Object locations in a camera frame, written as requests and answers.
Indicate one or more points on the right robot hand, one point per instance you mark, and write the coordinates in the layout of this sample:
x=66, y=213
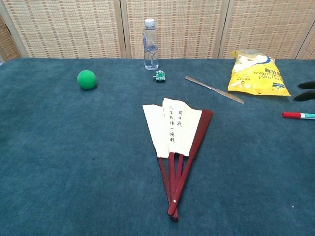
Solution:
x=307, y=96

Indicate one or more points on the red-ribbed paper folding fan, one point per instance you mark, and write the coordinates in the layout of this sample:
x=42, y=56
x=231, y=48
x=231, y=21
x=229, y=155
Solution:
x=172, y=127

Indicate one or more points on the red-capped green marker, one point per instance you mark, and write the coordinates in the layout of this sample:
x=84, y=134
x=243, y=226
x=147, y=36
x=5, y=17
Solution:
x=292, y=115

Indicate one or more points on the yellow snack bag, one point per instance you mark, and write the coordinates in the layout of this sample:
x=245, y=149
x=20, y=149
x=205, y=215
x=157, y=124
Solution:
x=258, y=78

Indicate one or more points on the clear plastic water bottle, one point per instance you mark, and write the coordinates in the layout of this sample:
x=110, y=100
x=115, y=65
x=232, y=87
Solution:
x=150, y=49

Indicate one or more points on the green foam ball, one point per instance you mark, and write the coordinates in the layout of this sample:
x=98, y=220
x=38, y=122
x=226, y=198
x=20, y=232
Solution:
x=86, y=79

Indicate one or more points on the teal carpet tablecloth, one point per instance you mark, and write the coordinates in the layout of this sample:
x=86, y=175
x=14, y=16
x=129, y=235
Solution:
x=73, y=147

